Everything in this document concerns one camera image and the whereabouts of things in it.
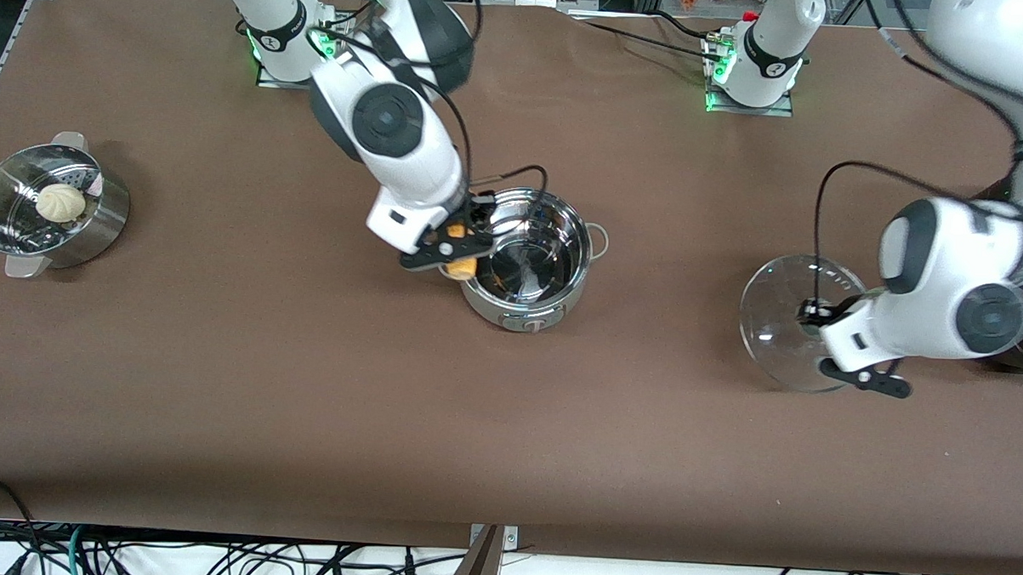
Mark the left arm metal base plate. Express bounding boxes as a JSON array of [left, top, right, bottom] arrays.
[[703, 39, 799, 118]]

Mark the dark metal beam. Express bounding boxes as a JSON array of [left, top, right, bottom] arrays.
[[445, 524, 504, 575]]

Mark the black left arm base cable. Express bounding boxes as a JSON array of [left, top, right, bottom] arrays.
[[648, 9, 728, 41], [571, 17, 719, 62]]

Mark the round glass pot lid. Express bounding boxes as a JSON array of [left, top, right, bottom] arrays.
[[736, 251, 871, 396]]

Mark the yellow corn cob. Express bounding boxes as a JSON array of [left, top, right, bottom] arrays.
[[440, 221, 480, 283]]

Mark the white steamed bun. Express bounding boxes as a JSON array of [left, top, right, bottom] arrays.
[[36, 182, 87, 224]]

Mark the steel electric cooking pot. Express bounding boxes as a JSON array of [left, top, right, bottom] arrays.
[[458, 186, 610, 336]]

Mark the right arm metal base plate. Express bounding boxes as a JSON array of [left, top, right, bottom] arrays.
[[255, 23, 334, 91]]

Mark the silver metal table bracket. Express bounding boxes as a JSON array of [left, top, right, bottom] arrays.
[[469, 522, 521, 551]]

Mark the green floor cable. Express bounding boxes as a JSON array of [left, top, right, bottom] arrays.
[[64, 525, 88, 575]]

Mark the steel steamer pot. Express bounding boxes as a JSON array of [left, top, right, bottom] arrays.
[[0, 129, 134, 282]]

